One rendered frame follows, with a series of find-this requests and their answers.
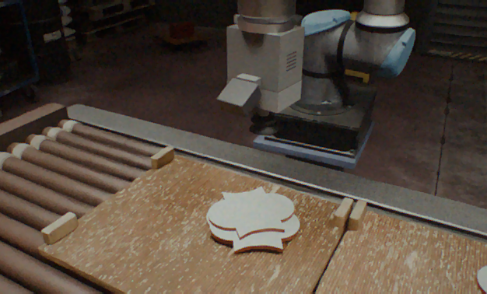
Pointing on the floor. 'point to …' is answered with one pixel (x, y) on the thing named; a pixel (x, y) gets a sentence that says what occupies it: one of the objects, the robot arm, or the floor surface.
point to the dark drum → (49, 10)
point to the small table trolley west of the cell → (28, 82)
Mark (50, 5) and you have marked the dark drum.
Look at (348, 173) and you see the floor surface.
